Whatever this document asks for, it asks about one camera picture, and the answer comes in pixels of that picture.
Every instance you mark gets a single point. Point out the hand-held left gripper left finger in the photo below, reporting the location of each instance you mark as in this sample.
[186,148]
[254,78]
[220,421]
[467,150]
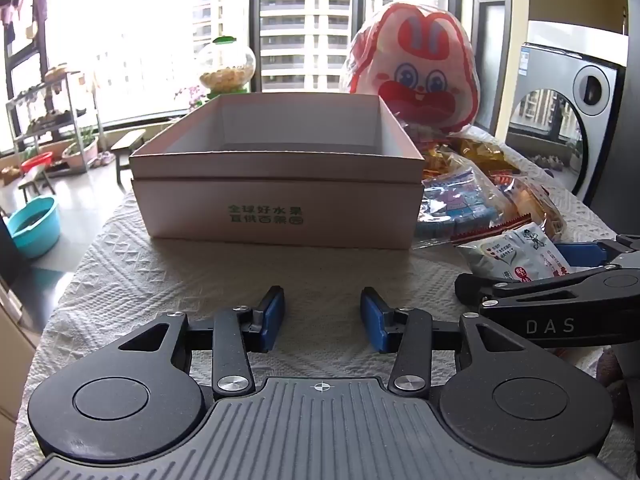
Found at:
[274,317]

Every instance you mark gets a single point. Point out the clear pastry snack packet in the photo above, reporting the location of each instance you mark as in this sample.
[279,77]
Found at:
[535,205]

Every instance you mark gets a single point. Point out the metal shelf rack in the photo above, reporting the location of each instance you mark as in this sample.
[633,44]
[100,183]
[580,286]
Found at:
[50,110]

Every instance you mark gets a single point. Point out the white washing machine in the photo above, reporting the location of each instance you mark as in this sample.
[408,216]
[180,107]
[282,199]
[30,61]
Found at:
[555,75]

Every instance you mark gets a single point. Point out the red rabbit snack bag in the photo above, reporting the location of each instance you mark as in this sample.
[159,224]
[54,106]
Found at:
[425,50]

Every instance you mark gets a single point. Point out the pink flower pot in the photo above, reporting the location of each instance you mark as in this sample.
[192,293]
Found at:
[80,152]

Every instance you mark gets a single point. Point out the teal plastic basin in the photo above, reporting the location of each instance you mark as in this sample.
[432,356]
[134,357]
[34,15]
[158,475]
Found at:
[32,227]

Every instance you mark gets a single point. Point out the pink cardboard box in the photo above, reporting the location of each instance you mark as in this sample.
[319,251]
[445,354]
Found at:
[275,210]

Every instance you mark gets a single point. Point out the yellow snack packet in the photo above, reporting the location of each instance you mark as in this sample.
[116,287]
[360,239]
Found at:
[487,152]

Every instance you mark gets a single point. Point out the red plastic basin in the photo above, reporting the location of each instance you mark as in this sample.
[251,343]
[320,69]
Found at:
[37,161]

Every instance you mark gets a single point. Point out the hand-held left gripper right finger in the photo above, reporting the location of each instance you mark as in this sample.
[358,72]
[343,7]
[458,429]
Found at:
[372,322]

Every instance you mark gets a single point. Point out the dark wooden stool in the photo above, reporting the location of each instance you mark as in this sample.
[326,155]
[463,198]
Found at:
[127,142]

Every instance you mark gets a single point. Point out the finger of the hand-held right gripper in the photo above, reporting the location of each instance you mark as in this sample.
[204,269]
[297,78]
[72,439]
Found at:
[525,292]
[582,254]

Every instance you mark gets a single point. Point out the white quilted table cloth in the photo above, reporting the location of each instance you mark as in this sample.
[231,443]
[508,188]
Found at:
[200,270]

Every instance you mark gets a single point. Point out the dark framed door panel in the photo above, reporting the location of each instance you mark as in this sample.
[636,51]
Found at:
[492,60]

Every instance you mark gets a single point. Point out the pink orchid flowers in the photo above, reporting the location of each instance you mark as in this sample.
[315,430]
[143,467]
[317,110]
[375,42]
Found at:
[190,96]

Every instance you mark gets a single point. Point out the round candy dispenser jar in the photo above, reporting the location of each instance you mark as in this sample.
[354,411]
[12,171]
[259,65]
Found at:
[227,62]

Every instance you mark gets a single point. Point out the blue candy packet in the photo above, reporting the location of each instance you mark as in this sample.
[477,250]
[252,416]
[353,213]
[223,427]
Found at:
[460,205]

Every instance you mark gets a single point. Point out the white red-edged snack packet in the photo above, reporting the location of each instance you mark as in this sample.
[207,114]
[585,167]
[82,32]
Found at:
[510,255]

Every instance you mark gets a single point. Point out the person's right hand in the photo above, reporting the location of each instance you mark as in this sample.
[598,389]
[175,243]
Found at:
[617,367]

